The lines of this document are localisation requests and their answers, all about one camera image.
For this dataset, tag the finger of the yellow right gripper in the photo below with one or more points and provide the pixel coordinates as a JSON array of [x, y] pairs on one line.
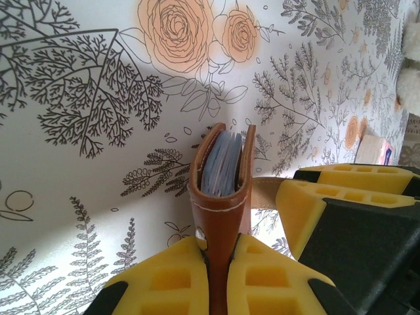
[[302, 210], [361, 175]]

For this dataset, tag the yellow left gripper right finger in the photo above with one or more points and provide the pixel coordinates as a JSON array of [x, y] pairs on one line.
[[269, 282]]

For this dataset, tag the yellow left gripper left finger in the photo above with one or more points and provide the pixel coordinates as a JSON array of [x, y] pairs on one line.
[[170, 288]]

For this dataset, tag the pink tissue pack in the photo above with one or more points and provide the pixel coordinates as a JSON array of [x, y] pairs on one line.
[[374, 149]]

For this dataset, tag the white plush toy dog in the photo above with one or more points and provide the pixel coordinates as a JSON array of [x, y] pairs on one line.
[[410, 59]]

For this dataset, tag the floral table cover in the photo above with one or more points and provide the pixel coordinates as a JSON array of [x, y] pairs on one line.
[[98, 170]]

